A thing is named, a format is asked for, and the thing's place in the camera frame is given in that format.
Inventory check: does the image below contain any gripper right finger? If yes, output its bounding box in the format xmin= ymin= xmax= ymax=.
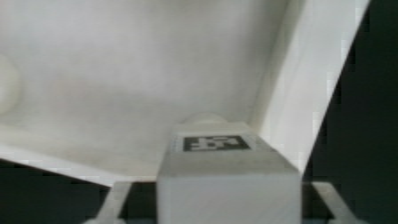
xmin=302 ymin=182 xmax=363 ymax=224

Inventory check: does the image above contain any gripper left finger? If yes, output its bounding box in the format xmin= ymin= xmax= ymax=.
xmin=87 ymin=181 xmax=160 ymax=224

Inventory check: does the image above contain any white table leg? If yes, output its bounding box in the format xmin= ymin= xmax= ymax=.
xmin=157 ymin=114 xmax=302 ymax=224

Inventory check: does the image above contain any white square tabletop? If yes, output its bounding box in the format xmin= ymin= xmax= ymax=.
xmin=0 ymin=0 xmax=372 ymax=185

